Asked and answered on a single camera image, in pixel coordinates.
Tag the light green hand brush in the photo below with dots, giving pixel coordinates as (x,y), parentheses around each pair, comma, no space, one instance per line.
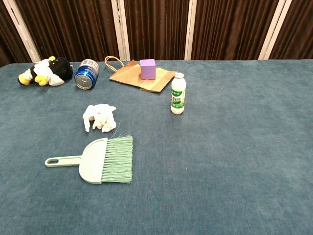
(94,161)

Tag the white green-label drink bottle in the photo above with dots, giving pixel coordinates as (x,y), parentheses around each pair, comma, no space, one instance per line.
(178,95)

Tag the purple cube block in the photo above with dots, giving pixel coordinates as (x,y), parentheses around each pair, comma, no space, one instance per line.
(147,69)

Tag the brown paper bag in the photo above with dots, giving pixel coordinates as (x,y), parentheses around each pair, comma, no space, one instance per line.
(129,76)

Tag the blue soda can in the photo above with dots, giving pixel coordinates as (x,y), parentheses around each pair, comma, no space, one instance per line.
(86,74)

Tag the brown curtain panel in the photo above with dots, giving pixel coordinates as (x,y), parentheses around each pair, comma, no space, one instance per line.
(296,31)
(73,27)
(6,41)
(230,27)
(156,27)

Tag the black white penguin plush toy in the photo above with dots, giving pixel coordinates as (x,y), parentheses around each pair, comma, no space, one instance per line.
(57,67)

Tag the white partition frame post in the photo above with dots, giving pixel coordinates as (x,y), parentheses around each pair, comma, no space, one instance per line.
(275,29)
(190,29)
(121,29)
(23,29)

